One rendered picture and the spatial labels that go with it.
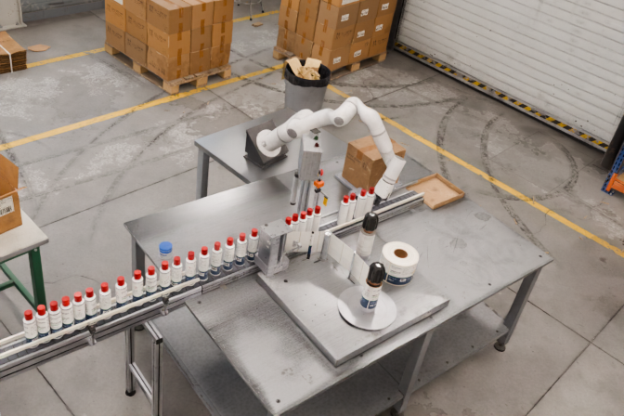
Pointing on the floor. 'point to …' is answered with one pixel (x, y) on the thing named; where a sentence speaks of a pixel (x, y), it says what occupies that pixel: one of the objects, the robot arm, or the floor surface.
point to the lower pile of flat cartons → (11, 55)
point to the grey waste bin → (304, 97)
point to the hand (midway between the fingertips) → (377, 201)
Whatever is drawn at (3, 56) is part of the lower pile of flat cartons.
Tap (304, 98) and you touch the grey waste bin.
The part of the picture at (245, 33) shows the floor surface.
